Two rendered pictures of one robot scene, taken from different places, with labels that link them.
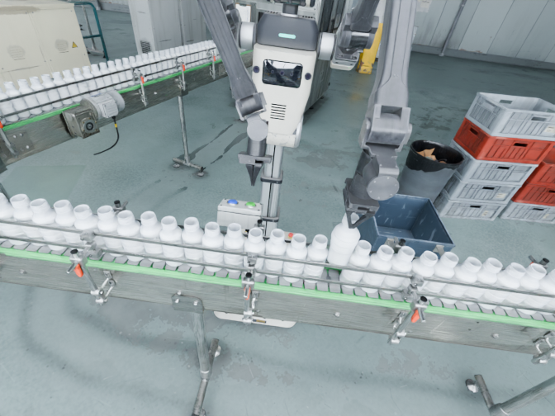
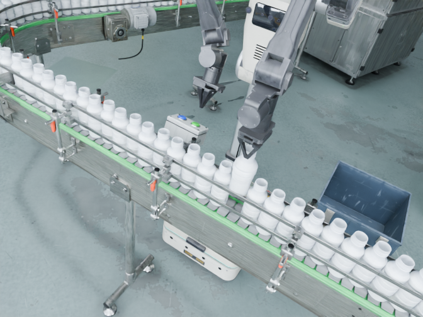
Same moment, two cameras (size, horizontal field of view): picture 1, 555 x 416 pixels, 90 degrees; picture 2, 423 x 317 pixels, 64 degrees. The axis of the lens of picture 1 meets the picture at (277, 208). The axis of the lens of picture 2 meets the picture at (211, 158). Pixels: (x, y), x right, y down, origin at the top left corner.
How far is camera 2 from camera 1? 0.46 m
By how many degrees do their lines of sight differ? 18
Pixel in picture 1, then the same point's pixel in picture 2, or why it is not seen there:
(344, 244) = (238, 171)
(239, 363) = (163, 288)
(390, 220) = (361, 205)
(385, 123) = (267, 66)
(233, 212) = (177, 125)
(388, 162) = (257, 97)
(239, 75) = (205, 10)
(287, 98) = not seen: hidden behind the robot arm
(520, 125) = not seen: outside the picture
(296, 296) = (197, 211)
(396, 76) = (287, 32)
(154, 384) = (88, 268)
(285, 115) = not seen: hidden behind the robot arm
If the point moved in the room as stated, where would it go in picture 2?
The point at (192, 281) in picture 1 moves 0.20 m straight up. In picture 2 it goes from (125, 168) to (124, 122)
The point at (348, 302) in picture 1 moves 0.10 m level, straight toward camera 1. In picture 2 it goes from (239, 234) to (213, 246)
